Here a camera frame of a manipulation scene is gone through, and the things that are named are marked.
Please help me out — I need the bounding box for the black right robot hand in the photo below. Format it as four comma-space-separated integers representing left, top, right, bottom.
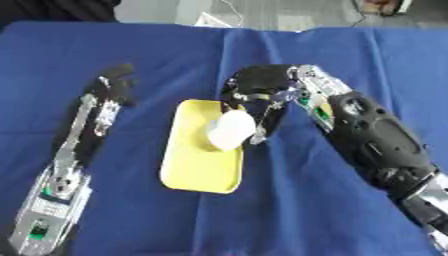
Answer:
218, 64, 301, 146

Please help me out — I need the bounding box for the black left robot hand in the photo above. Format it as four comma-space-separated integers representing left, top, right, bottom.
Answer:
50, 63, 140, 172

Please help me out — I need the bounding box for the white rounded soft object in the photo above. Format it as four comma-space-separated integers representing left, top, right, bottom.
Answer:
204, 109, 259, 152

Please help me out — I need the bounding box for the white flat object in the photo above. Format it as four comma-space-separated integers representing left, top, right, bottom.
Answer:
192, 11, 237, 29

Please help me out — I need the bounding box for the yellow rectangular tray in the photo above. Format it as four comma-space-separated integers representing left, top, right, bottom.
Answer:
157, 98, 247, 195

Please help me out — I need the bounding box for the white cable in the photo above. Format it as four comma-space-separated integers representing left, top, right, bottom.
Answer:
217, 0, 247, 29

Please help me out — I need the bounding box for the black cable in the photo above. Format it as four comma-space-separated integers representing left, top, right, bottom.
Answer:
348, 0, 378, 29

